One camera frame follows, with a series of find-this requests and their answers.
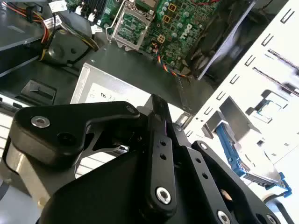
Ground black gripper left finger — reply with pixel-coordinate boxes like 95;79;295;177
3;94;178;219

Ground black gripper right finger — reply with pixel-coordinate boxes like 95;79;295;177
171;122;295;224

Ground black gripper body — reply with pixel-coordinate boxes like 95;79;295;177
38;149;292;224

